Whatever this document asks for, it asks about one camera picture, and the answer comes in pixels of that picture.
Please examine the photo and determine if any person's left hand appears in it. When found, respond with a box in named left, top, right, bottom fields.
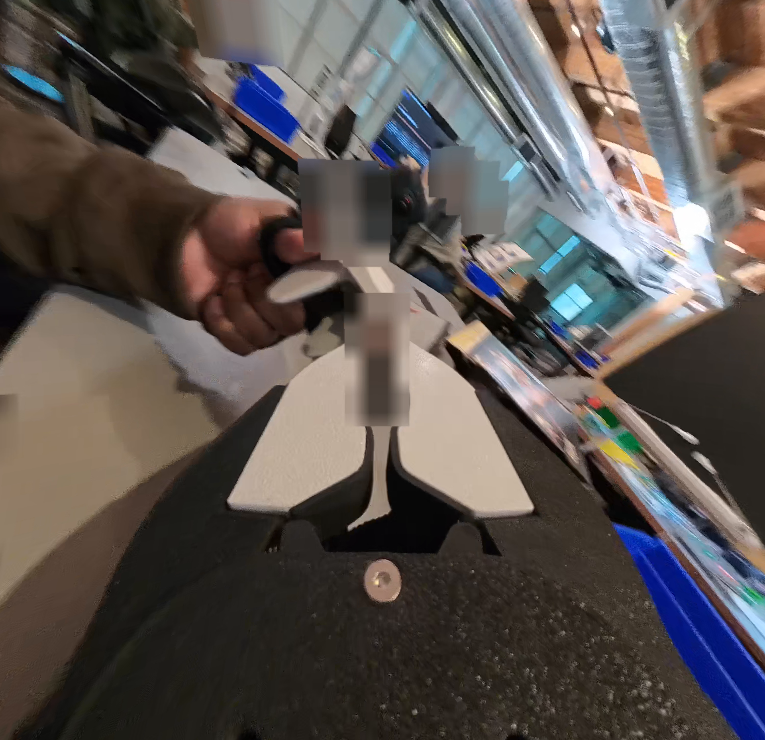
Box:
left=177, top=196, right=321, bottom=358

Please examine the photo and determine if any lit background screen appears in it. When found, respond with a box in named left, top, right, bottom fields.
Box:
left=373, top=85, right=461, bottom=173

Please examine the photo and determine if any stack of blue bins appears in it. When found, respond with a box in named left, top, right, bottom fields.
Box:
left=230, top=69, right=300, bottom=145

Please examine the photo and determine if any person's left forearm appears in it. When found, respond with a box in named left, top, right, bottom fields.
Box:
left=0, top=95, right=226, bottom=322

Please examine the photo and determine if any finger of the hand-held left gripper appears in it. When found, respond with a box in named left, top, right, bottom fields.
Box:
left=266, top=262, right=359, bottom=308

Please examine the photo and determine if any silver ceiling duct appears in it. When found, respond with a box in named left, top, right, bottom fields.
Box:
left=419, top=0, right=718, bottom=215

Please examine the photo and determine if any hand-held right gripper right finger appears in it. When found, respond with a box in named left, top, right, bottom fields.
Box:
left=389, top=348, right=536, bottom=538

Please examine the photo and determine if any blue plastic bin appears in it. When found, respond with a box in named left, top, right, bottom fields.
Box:
left=612, top=523, right=765, bottom=740

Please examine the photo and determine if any wood-framed black screen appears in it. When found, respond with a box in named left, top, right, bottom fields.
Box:
left=592, top=289, right=765, bottom=573

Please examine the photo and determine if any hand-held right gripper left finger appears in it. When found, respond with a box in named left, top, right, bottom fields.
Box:
left=228, top=348, right=374, bottom=538

